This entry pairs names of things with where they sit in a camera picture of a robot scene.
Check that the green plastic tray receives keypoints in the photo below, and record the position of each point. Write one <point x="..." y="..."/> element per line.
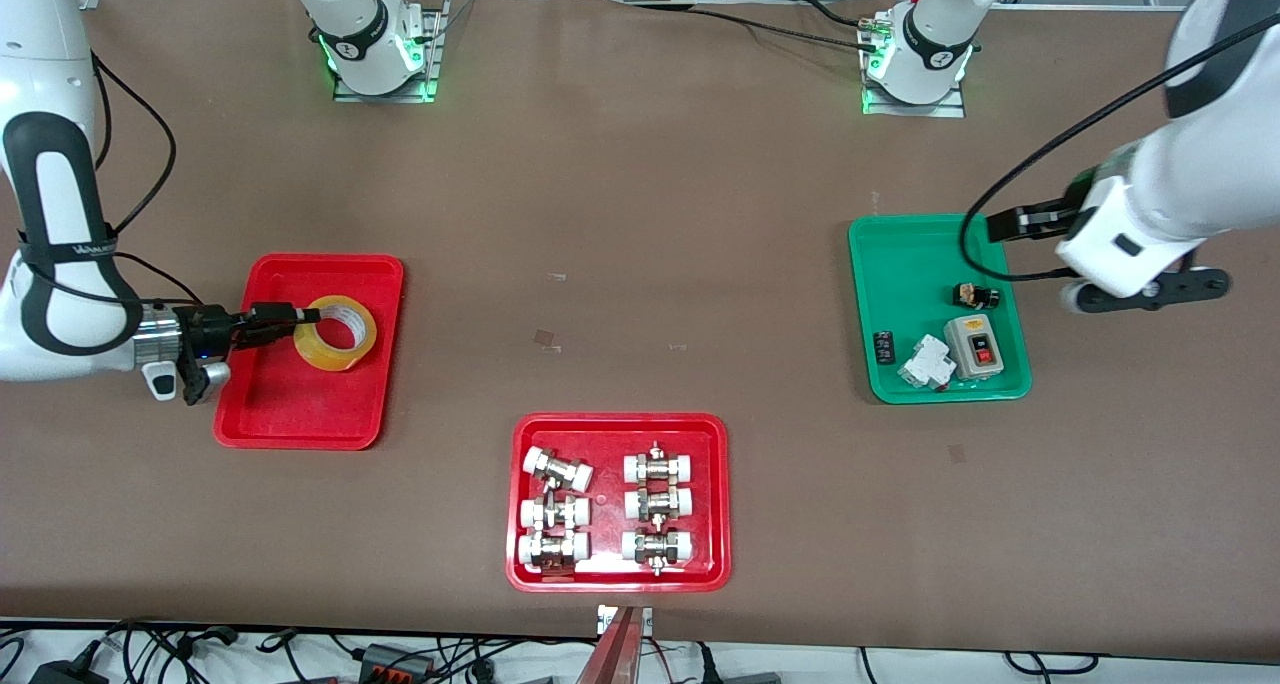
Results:
<point x="910" y="264"/>

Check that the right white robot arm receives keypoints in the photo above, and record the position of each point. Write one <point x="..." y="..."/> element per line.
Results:
<point x="30" y="64"/>

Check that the small brown tape piece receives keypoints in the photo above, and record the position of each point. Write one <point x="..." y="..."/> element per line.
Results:
<point x="547" y="341"/>
<point x="957" y="453"/>

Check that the small black gold component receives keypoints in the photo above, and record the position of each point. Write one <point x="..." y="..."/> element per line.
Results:
<point x="975" y="296"/>

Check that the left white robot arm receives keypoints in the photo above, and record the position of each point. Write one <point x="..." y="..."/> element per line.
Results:
<point x="1200" y="164"/>

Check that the black power adapter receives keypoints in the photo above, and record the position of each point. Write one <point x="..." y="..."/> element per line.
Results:
<point x="65" y="674"/>

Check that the small black terminal block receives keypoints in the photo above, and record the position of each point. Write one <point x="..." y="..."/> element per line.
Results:
<point x="884" y="348"/>

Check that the white circuit breaker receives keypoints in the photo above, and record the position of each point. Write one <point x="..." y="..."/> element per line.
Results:
<point x="925" y="362"/>

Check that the grey push-button switch box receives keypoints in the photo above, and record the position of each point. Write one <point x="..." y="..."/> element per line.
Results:
<point x="975" y="347"/>

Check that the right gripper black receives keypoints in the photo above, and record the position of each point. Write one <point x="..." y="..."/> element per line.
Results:
<point x="212" y="324"/>

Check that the red metal bar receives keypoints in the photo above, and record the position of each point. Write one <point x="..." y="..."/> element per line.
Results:
<point x="615" y="659"/>

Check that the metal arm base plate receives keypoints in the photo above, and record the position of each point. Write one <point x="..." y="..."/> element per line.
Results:
<point x="950" y="109"/>
<point x="432" y="54"/>

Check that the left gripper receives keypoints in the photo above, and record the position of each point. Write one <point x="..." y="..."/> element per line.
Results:
<point x="1040" y="221"/>

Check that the red plastic tray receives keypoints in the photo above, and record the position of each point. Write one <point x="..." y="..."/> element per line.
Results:
<point x="300" y="414"/>
<point x="610" y="564"/>

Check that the black orange power strip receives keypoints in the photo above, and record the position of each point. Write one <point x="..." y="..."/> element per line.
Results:
<point x="395" y="662"/>

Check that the yellow clear tape roll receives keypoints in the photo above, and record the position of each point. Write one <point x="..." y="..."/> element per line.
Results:
<point x="335" y="361"/>

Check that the white-ended metal pipe fitting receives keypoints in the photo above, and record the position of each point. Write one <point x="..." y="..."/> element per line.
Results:
<point x="657" y="546"/>
<point x="553" y="550"/>
<point x="558" y="469"/>
<point x="658" y="504"/>
<point x="555" y="513"/>
<point x="658" y="467"/>

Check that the small metal mounting plate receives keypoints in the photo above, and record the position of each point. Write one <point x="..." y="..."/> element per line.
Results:
<point x="603" y="619"/>

